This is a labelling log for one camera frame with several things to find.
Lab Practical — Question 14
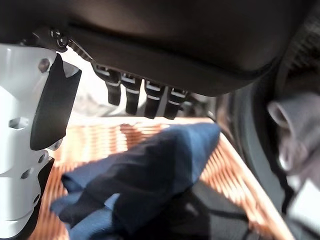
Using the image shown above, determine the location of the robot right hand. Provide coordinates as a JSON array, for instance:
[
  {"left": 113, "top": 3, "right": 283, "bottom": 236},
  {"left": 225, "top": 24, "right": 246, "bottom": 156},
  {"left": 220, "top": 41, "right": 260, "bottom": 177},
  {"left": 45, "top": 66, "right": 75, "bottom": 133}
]
[{"left": 0, "top": 0, "right": 313, "bottom": 240}]

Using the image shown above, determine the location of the blue garment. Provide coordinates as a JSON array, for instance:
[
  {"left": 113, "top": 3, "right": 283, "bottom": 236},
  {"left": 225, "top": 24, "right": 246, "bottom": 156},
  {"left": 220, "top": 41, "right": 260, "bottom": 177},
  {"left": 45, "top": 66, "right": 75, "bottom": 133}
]
[{"left": 49, "top": 123, "right": 223, "bottom": 240}]

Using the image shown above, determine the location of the white grey garment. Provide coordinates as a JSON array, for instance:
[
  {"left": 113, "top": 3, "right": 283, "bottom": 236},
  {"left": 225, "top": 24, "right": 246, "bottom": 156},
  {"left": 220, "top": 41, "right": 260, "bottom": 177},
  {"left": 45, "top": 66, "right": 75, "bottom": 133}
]
[{"left": 266, "top": 92, "right": 320, "bottom": 181}]

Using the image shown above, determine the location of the grey front-load washing machine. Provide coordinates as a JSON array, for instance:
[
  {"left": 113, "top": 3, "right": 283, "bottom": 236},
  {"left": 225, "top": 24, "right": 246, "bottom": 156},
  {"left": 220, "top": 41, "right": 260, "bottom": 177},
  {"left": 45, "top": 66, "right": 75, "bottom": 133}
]
[{"left": 214, "top": 0, "right": 320, "bottom": 240}]

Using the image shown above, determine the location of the brown wicker laundry basket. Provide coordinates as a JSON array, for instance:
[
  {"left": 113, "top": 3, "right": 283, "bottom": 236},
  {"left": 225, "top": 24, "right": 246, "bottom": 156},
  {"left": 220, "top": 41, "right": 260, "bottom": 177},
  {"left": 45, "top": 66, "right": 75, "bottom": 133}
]
[{"left": 32, "top": 116, "right": 296, "bottom": 240}]

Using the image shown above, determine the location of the black garment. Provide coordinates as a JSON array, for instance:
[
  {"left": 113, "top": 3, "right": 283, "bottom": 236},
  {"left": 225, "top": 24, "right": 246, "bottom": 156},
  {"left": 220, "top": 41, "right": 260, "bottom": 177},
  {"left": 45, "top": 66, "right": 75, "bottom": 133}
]
[{"left": 149, "top": 183, "right": 252, "bottom": 240}]

